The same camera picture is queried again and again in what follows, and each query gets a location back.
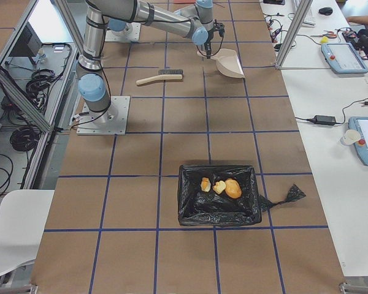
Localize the aluminium frame post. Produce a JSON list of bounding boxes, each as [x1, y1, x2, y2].
[[275, 0, 312, 70]]

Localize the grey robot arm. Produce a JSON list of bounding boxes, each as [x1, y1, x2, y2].
[[77, 1, 224, 115]]

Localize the cream hand brush black bristles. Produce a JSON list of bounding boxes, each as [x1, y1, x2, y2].
[[136, 69, 183, 86]]

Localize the black computer mouse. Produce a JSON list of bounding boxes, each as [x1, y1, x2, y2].
[[318, 7, 333, 16]]

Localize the cut potato piece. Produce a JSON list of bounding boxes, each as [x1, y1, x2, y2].
[[201, 177, 211, 192], [212, 181, 226, 195]]

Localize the white chair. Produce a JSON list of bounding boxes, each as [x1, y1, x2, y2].
[[0, 189, 55, 276]]

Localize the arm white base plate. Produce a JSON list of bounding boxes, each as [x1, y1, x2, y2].
[[105, 20, 140, 43], [75, 96, 130, 135]]

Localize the bin with black trash bag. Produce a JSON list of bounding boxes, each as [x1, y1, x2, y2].
[[177, 165, 306, 227]]

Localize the white paper cup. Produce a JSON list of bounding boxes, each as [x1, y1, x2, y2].
[[340, 129, 361, 146]]

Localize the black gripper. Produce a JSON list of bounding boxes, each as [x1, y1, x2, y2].
[[204, 20, 225, 58]]

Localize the yellow sponge block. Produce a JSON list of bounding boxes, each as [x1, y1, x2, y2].
[[320, 36, 329, 44]]

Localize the far blue teach pendant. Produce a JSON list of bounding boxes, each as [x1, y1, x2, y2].
[[321, 43, 368, 74]]

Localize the whole yellow potato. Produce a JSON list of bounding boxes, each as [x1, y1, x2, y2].
[[225, 179, 242, 199]]

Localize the beige plastic dustpan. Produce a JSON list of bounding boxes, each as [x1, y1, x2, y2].
[[210, 48, 245, 78]]

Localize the orange handled scissors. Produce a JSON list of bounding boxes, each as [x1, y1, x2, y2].
[[310, 31, 337, 39]]

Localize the black power adapter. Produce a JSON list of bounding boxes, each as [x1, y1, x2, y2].
[[313, 115, 337, 126]]

